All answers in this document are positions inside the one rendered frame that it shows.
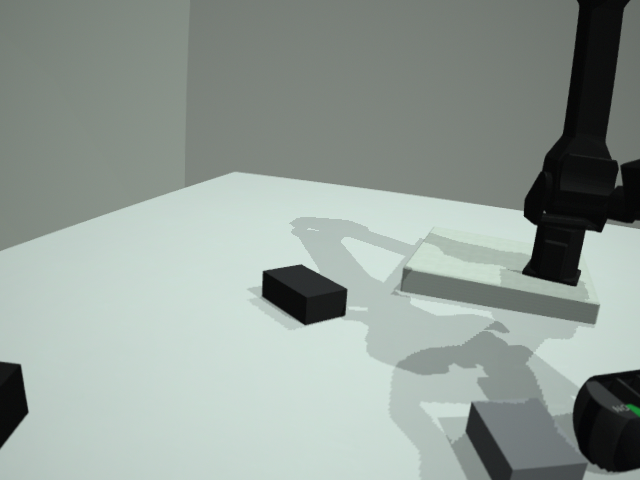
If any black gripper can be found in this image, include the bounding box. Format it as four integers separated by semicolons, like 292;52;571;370
606;186;640;224

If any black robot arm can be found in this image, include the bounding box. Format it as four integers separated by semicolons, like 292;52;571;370
522;0;640;286

